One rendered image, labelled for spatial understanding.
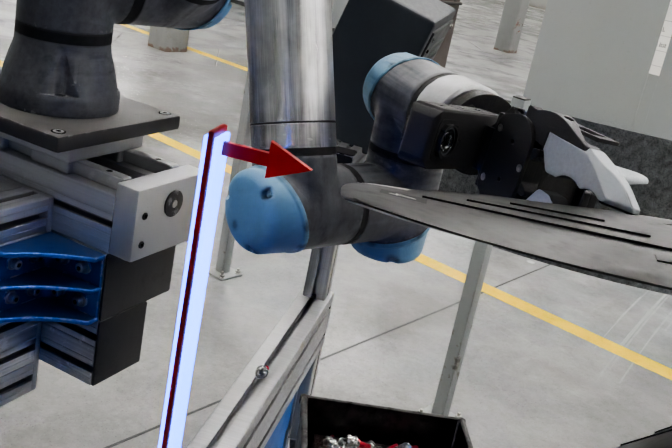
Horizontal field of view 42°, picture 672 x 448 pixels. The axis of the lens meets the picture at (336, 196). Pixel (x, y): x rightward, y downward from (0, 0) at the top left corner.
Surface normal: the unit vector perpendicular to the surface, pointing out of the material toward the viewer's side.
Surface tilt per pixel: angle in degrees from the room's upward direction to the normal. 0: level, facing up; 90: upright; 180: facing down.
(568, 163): 84
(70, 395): 0
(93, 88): 73
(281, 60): 77
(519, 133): 84
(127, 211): 90
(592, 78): 90
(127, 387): 0
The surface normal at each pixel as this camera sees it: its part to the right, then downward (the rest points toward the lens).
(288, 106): -0.10, 0.06
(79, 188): -0.46, 0.19
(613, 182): -0.34, -0.46
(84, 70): 0.69, 0.05
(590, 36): -0.63, 0.12
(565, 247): 0.22, -0.92
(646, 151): -0.23, 0.26
